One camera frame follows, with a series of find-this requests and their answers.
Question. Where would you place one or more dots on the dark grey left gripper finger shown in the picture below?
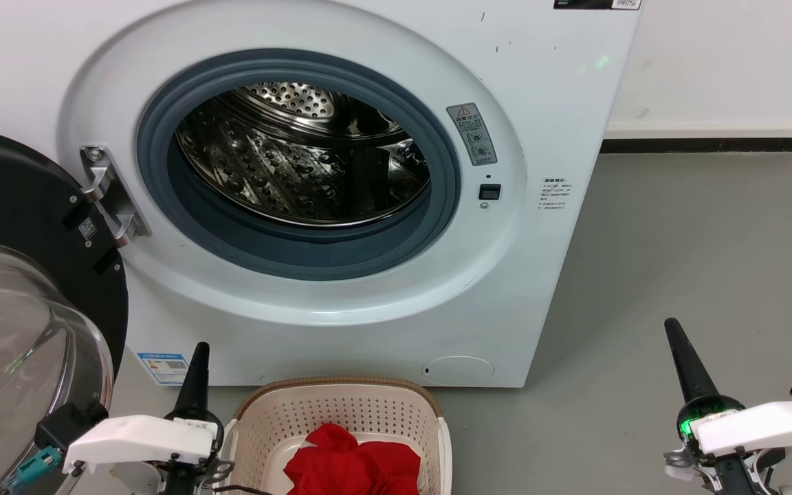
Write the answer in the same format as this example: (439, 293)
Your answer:
(195, 385)

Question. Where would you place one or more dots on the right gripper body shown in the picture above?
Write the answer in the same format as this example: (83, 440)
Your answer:
(709, 405)

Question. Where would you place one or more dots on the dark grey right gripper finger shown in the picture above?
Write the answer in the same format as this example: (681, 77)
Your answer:
(690, 368)

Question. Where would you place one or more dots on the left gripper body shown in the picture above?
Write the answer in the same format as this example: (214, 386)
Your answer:
(193, 415)

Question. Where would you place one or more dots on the red basketball jersey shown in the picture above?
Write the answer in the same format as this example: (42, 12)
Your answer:
(355, 464)

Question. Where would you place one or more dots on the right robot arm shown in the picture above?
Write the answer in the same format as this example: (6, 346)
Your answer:
(736, 478)

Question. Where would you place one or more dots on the beige perforated laundry basket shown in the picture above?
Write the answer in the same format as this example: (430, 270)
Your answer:
(341, 409)

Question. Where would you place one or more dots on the stainless steel washing machine drum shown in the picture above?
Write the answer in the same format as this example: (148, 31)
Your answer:
(300, 158)

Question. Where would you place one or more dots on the black washer door with glass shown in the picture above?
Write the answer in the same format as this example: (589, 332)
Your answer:
(18, 206)

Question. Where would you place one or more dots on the blue energy label sticker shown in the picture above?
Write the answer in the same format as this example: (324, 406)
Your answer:
(163, 368)

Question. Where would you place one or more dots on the grey rubber door gasket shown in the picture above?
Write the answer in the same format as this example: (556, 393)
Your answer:
(300, 258)

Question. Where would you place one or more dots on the small QR sticker on door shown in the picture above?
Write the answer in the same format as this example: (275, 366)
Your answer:
(88, 228)

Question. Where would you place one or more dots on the silver door hinge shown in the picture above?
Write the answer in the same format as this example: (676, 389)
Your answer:
(111, 199)

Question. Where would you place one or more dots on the small printed text label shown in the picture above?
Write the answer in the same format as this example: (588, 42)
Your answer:
(555, 194)

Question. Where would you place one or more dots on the black baseboard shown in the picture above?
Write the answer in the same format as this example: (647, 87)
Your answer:
(705, 145)

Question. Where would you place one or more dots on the round white filter cover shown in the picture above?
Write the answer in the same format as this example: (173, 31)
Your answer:
(458, 370)

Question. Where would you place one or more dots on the black door latch socket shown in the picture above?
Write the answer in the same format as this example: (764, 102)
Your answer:
(489, 192)

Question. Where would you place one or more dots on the white front-load washing machine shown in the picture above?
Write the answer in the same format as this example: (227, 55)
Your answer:
(547, 103)

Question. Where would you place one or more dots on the grey warning sticker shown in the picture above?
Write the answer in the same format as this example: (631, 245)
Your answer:
(472, 134)

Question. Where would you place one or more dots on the black label with QR code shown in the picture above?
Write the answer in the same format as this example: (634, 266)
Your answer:
(597, 3)

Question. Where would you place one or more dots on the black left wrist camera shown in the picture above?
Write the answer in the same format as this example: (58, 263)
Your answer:
(66, 425)

